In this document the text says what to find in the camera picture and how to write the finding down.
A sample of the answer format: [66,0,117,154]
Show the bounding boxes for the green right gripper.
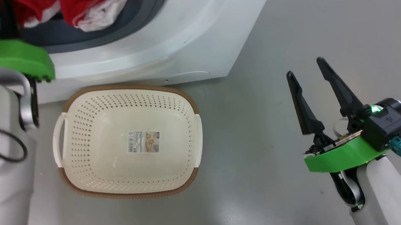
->
[285,53,391,175]

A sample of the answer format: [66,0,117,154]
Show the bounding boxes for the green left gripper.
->
[0,0,56,85]

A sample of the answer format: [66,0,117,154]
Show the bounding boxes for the red and white clothes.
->
[0,0,131,38]

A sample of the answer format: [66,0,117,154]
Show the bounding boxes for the white washing machine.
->
[0,0,281,106]

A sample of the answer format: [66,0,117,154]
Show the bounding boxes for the paper label sticker in basket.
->
[126,130,162,155]

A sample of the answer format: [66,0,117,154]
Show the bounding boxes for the cream perforated laundry basket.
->
[49,79,206,205]

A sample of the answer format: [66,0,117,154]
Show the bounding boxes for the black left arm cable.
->
[0,125,28,164]

